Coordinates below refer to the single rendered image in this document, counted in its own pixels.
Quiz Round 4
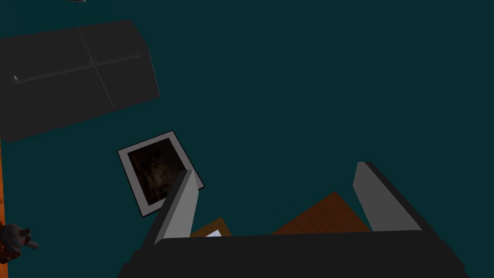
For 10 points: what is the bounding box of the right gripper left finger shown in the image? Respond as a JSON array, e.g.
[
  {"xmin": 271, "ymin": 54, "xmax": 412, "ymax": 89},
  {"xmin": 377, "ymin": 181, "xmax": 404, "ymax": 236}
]
[{"xmin": 142, "ymin": 169, "xmax": 200, "ymax": 248}]

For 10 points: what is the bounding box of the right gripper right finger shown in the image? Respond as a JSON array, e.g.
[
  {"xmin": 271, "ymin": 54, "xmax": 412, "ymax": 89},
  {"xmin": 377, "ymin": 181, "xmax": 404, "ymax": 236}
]
[{"xmin": 353, "ymin": 161, "xmax": 425, "ymax": 233}]

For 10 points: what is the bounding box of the brown wooden table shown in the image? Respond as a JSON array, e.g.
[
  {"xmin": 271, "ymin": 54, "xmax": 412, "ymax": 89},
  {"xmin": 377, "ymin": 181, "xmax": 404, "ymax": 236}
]
[{"xmin": 190, "ymin": 191, "xmax": 372, "ymax": 238}]

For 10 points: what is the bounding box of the framed dark picture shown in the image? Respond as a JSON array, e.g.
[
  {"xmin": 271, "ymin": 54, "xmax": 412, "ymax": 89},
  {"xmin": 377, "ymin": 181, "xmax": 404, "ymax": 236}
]
[{"xmin": 116, "ymin": 130, "xmax": 206, "ymax": 219}]

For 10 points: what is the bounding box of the dark grey cabinet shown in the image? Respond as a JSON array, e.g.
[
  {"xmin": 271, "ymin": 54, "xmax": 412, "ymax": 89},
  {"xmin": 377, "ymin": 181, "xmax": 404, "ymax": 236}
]
[{"xmin": 0, "ymin": 20, "xmax": 161, "ymax": 143}]

